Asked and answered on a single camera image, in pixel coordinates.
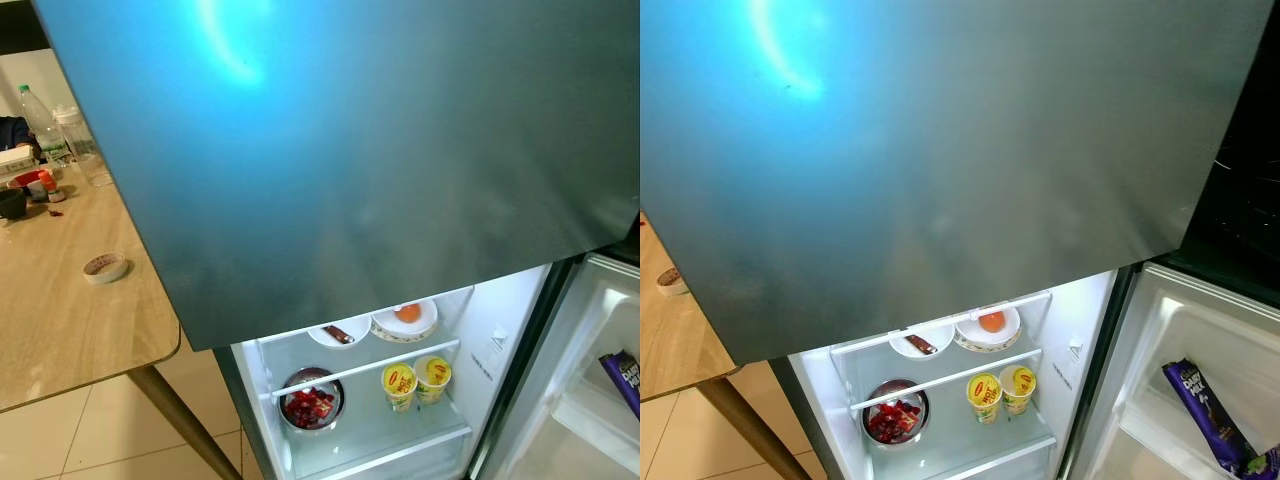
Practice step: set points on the silver fridge main door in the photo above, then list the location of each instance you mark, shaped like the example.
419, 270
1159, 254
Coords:
600, 310
1200, 330

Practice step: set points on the small white plate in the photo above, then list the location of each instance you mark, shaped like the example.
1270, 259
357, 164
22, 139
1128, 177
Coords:
945, 338
360, 328

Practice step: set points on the brown chocolate piece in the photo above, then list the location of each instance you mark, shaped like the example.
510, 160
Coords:
338, 335
921, 345

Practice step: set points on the silver fridge freezer door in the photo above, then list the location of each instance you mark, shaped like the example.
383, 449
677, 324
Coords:
950, 150
350, 150

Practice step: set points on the black kitchen countertop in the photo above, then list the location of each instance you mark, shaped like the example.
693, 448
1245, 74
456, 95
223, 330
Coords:
1240, 150
630, 245

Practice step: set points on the brown tape roll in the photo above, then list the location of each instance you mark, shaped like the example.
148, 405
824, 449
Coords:
105, 278
672, 288

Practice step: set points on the light wooden table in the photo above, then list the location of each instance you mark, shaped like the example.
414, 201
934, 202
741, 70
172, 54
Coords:
60, 300
680, 340

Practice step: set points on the purple chocolate bar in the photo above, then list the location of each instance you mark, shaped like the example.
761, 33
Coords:
622, 380
1205, 410

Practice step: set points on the orange fruit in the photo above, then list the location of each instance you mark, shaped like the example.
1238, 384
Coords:
992, 321
407, 313

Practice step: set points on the white patterned plate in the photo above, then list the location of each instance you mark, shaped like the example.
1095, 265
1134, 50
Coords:
985, 343
400, 332

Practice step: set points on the metal bowl of red fruit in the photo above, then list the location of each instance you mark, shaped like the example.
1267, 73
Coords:
895, 415
310, 405

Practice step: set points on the clear bottle white lid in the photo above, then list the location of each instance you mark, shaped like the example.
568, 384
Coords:
85, 150

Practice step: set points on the small red scrap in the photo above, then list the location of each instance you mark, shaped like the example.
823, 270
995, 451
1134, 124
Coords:
56, 211

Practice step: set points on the orange cup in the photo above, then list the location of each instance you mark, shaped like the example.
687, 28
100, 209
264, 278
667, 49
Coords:
47, 180

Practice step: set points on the clear bottle teal cap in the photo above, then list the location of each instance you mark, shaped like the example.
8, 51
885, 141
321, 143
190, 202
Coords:
40, 120

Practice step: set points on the red and white bowl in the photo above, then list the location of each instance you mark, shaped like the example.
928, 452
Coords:
28, 180

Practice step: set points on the dark grey bowl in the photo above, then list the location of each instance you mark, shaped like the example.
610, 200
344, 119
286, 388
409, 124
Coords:
10, 203

